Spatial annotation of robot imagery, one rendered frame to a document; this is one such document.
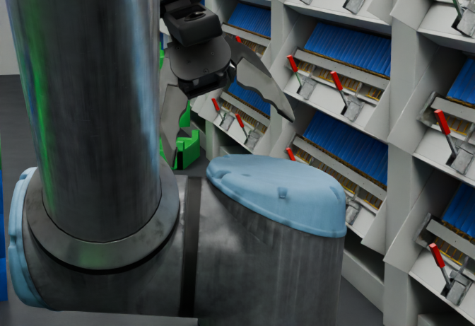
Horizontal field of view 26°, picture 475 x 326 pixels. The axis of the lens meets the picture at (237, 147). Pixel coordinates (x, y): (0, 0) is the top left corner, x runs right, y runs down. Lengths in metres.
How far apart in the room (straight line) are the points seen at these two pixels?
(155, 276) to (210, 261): 0.06
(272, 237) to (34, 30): 0.40
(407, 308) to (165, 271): 0.71
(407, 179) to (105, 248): 0.74
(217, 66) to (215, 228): 0.23
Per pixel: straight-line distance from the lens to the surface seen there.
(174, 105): 1.18
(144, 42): 0.75
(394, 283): 1.70
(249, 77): 1.19
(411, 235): 1.63
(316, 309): 1.07
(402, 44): 1.62
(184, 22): 1.13
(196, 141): 3.04
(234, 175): 1.03
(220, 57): 1.19
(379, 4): 1.65
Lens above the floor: 0.63
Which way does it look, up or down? 11 degrees down
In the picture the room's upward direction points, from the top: straight up
